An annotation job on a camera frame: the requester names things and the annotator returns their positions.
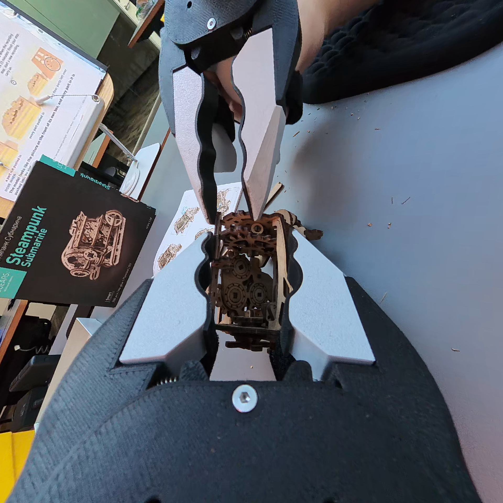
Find white board stand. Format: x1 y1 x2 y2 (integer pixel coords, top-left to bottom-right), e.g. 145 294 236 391
98 122 162 202

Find black electronic device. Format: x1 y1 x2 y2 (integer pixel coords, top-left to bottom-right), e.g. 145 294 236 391
0 354 61 431

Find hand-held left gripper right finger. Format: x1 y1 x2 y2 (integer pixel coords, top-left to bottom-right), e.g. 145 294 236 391
275 229 376 382

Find white cardboard box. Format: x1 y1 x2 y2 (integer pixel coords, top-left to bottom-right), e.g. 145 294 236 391
37 318 107 423

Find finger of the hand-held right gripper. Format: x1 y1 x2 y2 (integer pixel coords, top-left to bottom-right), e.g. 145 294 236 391
230 25 287 221
172 65 221 225

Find thin wooden stick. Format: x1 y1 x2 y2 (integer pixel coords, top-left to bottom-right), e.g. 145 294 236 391
264 182 284 209

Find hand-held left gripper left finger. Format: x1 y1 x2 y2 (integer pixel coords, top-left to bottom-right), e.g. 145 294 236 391
118 232 218 366

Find black textured wrist rest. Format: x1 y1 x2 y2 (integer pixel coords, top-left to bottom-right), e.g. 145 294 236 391
303 0 503 105

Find wooden workbench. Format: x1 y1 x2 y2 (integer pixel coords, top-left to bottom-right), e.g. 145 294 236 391
128 0 166 48

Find white instruction booklet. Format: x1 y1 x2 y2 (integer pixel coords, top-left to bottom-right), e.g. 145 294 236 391
152 182 243 276

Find person's right hand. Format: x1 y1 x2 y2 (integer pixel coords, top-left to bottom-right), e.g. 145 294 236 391
206 0 331 122

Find wooden mechanical model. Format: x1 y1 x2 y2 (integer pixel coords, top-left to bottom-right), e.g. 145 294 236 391
208 208 324 351

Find instruction sheet board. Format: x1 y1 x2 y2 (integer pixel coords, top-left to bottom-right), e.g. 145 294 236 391
0 0 114 218

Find black model kit box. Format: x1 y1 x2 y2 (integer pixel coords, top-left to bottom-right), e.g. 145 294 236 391
0 154 156 308

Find person's right forearm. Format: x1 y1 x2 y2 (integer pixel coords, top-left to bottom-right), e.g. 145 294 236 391
328 0 382 56

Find yellow stacked plastic bins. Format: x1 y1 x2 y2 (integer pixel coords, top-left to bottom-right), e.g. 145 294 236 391
0 420 36 503

